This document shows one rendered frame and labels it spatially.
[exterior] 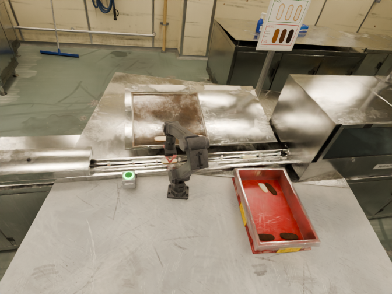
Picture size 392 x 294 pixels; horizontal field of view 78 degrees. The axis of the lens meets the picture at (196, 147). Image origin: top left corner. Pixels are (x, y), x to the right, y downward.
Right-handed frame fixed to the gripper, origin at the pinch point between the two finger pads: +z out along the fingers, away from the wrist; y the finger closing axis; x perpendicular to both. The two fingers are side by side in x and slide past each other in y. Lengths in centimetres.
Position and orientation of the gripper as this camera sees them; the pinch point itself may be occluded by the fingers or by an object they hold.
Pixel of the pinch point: (169, 157)
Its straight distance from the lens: 148.5
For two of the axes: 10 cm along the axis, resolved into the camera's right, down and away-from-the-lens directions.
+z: -1.3, 7.2, 6.8
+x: 9.7, -0.4, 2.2
